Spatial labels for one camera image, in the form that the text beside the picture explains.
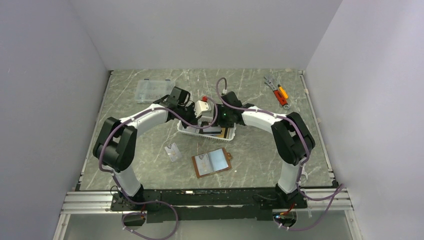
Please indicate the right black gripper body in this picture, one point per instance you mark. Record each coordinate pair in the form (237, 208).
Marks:
(223, 118)

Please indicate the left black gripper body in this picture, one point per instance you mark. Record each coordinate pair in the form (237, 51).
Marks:
(188, 113)

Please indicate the white plastic basket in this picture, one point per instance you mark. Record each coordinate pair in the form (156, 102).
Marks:
(192, 131)

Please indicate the gold credit card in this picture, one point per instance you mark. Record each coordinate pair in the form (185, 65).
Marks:
(226, 133)

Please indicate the clear plastic card sleeve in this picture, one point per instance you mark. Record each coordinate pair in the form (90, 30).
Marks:
(173, 152)

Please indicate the brown leather card holder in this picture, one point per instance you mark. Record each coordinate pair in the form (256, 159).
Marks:
(220, 160)

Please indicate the silver VIP card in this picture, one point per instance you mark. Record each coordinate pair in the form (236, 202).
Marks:
(203, 164)

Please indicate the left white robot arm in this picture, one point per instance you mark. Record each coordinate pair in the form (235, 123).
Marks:
(116, 143)

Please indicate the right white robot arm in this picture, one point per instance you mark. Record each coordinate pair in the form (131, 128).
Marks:
(292, 138)

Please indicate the clear plastic organizer box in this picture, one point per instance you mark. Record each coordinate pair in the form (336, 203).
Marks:
(148, 91)

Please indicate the red adjustable wrench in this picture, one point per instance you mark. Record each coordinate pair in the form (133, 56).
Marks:
(282, 101)

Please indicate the silver open-end wrench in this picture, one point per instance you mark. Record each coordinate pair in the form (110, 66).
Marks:
(304, 175)

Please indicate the yellow handled screwdriver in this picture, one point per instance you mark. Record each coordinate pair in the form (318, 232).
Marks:
(282, 91)

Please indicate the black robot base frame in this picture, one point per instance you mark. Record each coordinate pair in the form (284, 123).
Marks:
(210, 204)

